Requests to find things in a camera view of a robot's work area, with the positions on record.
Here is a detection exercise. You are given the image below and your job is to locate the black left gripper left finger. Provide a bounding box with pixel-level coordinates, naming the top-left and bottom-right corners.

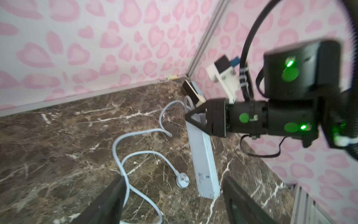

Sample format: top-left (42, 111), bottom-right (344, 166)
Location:
top-left (72, 175), bottom-right (126, 224)

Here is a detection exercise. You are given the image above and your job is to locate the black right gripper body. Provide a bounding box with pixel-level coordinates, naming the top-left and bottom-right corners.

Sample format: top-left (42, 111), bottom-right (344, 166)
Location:
top-left (206, 98), bottom-right (228, 137)

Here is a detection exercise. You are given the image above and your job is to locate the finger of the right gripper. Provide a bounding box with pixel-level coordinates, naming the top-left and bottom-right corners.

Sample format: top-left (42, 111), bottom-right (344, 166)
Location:
top-left (185, 101), bottom-right (213, 136)

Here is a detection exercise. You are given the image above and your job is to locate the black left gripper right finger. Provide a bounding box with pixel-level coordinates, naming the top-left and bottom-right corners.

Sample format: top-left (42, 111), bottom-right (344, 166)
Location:
top-left (222, 176), bottom-right (275, 224)

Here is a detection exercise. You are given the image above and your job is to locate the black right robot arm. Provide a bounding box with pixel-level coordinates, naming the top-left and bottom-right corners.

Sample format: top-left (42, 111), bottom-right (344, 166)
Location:
top-left (185, 1), bottom-right (358, 224)

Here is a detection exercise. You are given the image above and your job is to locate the grey-blue power strip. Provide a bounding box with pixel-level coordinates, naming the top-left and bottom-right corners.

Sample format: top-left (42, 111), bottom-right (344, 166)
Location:
top-left (186, 121), bottom-right (221, 199)

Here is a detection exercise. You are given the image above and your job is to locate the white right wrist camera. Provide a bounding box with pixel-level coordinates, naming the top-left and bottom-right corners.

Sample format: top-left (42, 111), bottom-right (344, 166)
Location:
top-left (206, 55), bottom-right (241, 104)

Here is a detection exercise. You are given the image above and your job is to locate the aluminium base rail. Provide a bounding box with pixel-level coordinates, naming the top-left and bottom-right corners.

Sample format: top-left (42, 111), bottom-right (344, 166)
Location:
top-left (290, 184), bottom-right (335, 224)

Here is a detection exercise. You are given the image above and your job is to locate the grey cord of blue strip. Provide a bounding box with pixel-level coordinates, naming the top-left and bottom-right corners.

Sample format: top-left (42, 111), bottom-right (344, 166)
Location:
top-left (111, 96), bottom-right (196, 224)

